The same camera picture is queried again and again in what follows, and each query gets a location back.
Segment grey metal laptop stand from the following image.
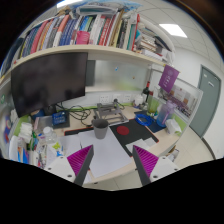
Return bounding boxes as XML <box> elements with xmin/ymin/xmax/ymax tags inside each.
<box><xmin>93</xmin><ymin>99</ymin><xmax>128</xmax><ymax>127</ymax></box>

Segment white jar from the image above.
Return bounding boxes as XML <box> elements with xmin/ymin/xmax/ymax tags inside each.
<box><xmin>133</xmin><ymin>94</ymin><xmax>145</xmax><ymax>108</ymax></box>

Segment dark wine bottle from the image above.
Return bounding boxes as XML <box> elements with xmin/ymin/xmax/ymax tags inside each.
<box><xmin>142</xmin><ymin>81</ymin><xmax>151</xmax><ymax>104</ymax></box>

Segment grey cup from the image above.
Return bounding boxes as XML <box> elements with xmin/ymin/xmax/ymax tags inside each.
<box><xmin>92</xmin><ymin>118</ymin><xmax>110</xmax><ymax>140</ymax></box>

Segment purple pennant flag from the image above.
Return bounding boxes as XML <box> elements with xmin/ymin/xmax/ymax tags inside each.
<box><xmin>158</xmin><ymin>64</ymin><xmax>180</xmax><ymax>94</ymax></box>

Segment white paper sheet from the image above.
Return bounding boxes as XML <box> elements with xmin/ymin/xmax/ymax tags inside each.
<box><xmin>64</xmin><ymin>127</ymin><xmax>134</xmax><ymax>179</ymax></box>

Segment rectangular ceiling light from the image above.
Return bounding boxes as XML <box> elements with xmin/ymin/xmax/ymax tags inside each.
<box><xmin>158</xmin><ymin>23</ymin><xmax>188</xmax><ymax>39</ymax></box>

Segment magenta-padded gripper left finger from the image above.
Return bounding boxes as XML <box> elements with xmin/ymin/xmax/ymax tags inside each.
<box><xmin>44</xmin><ymin>145</ymin><xmax>95</xmax><ymax>187</ymax></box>

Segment white tissue box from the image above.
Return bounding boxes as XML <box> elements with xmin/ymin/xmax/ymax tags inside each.
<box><xmin>165</xmin><ymin>118</ymin><xmax>183</xmax><ymax>135</ymax></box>

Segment small blue box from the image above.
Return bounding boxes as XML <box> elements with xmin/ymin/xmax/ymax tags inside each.
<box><xmin>51</xmin><ymin>110</ymin><xmax>70</xmax><ymax>129</ymax></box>

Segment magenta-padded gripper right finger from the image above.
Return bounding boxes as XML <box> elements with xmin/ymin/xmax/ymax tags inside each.
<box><xmin>132</xmin><ymin>145</ymin><xmax>181</xmax><ymax>187</ymax></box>

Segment black desk mat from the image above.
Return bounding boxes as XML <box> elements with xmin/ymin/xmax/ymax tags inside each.
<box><xmin>109</xmin><ymin>118</ymin><xmax>160</xmax><ymax>158</ymax></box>

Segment black computer monitor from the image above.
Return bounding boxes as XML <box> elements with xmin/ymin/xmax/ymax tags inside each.
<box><xmin>10</xmin><ymin>52</ymin><xmax>89</xmax><ymax>118</ymax></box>

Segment flat round red coaster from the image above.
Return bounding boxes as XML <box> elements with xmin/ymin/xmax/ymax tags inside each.
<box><xmin>116</xmin><ymin>125</ymin><xmax>131</xmax><ymax>136</ymax></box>

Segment green glass cup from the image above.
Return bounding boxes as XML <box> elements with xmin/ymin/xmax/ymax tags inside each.
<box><xmin>148</xmin><ymin>96</ymin><xmax>161</xmax><ymax>114</ymax></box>

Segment coiled blue cable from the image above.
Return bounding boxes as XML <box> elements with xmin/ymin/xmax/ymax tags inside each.
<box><xmin>134</xmin><ymin>113</ymin><xmax>154</xmax><ymax>127</ymax></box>

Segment wooden shelf with books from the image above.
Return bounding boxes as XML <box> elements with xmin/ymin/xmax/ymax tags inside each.
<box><xmin>0</xmin><ymin>3</ymin><xmax>177</xmax><ymax>84</ymax></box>

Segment black cables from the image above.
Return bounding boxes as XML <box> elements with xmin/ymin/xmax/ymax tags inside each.
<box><xmin>56</xmin><ymin>103</ymin><xmax>93</xmax><ymax>128</ymax></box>

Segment grey door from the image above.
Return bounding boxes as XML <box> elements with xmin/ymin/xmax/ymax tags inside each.
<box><xmin>189</xmin><ymin>64</ymin><xmax>222</xmax><ymax>139</ymax></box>

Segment purple drink bottle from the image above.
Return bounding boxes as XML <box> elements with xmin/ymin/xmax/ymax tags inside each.
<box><xmin>156</xmin><ymin>100</ymin><xmax>177</xmax><ymax>128</ymax></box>

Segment colourful tissue pack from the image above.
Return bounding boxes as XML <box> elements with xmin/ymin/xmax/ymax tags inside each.
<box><xmin>8</xmin><ymin>134</ymin><xmax>34</xmax><ymax>164</ymax></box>

